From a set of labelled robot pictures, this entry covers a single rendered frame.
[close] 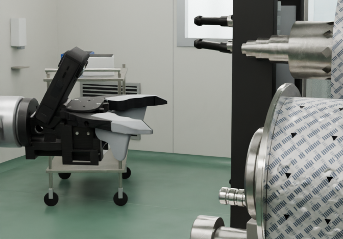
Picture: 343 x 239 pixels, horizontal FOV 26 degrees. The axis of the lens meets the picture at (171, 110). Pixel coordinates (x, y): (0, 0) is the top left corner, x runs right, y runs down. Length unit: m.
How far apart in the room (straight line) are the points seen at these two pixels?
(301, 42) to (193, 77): 5.73
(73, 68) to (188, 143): 5.62
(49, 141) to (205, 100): 5.46
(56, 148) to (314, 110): 0.58
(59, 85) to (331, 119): 0.56
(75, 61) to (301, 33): 0.35
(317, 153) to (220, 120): 5.96
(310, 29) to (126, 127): 0.30
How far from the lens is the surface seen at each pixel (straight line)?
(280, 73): 0.93
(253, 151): 0.57
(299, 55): 0.81
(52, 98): 1.05
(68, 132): 1.05
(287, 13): 0.96
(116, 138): 1.00
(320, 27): 0.82
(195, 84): 6.52
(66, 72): 1.03
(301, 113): 0.56
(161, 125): 6.70
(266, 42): 0.84
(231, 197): 0.60
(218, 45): 0.90
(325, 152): 0.53
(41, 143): 1.08
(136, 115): 1.12
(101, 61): 5.19
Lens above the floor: 1.39
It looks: 8 degrees down
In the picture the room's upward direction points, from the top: straight up
